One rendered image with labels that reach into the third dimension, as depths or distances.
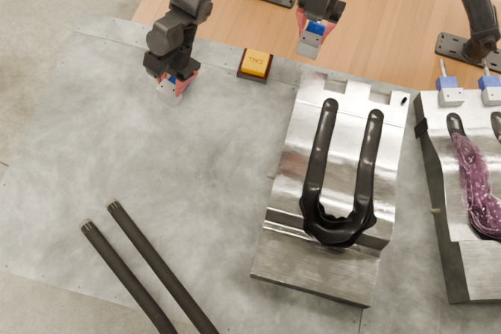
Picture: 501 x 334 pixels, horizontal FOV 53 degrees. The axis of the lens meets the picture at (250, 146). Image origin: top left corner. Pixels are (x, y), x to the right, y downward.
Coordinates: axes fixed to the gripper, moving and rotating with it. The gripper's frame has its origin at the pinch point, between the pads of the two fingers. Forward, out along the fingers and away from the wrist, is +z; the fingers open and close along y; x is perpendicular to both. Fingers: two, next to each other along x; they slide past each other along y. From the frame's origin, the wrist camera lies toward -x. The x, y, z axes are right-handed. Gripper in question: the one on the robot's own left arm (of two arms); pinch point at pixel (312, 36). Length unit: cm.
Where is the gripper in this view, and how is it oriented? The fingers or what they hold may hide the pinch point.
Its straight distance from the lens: 122.0
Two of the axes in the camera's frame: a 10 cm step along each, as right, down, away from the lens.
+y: 9.3, 3.5, -1.3
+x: 3.2, -5.8, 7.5
